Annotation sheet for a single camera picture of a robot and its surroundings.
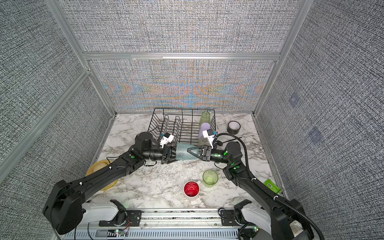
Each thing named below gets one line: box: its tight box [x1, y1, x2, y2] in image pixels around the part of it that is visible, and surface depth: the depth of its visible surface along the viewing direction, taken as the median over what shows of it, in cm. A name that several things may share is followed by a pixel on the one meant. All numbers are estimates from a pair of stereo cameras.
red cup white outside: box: [183, 180, 200, 198], surface depth 79 cm
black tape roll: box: [226, 120, 241, 135], surface depth 111 cm
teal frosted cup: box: [175, 143, 198, 161], surface depth 65 cm
